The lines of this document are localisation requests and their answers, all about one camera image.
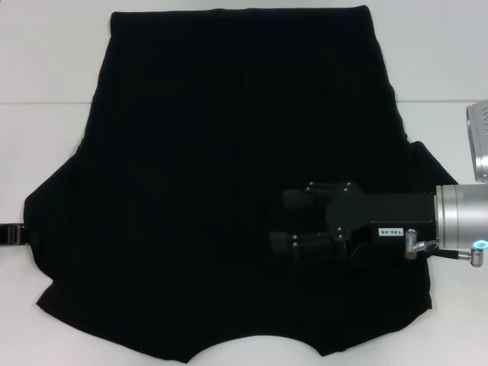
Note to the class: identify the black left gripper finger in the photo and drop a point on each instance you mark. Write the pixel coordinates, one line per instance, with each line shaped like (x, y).
(7, 233)

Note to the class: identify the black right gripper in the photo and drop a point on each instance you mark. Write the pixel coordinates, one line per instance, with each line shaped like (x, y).
(396, 213)

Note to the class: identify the black t-shirt with FREE print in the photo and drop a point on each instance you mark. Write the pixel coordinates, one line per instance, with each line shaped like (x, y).
(213, 133)

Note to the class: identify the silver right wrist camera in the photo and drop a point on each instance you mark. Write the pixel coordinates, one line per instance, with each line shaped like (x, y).
(478, 141)

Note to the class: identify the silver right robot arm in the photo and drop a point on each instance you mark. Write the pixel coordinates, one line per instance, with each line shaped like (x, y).
(461, 213)

